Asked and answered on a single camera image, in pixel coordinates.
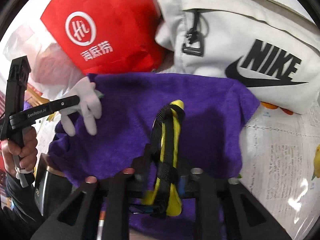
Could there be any person's left hand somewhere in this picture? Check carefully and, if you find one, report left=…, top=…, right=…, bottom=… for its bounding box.
left=1, top=127, right=37, bottom=177

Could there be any white Miniso plastic bag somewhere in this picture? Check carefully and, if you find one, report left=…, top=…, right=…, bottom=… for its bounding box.
left=4, top=22, right=84, bottom=100

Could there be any yellow black strap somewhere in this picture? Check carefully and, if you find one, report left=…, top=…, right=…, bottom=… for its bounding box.
left=141, top=99, right=186, bottom=217

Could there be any dark green tea tin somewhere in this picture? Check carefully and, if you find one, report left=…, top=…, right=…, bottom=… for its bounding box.
left=34, top=153, right=73, bottom=218

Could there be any red Haidilao paper bag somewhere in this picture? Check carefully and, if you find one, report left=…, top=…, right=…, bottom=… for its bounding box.
left=41, top=0, right=165, bottom=74

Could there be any white cotton glove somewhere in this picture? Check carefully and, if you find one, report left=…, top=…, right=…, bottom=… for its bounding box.
left=60, top=76, right=102, bottom=137

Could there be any purple towel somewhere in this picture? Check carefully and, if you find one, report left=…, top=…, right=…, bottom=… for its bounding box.
left=47, top=72, right=261, bottom=240

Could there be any grey Nike pouch bag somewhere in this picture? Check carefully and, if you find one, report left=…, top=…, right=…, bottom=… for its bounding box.
left=156, top=0, right=319, bottom=114

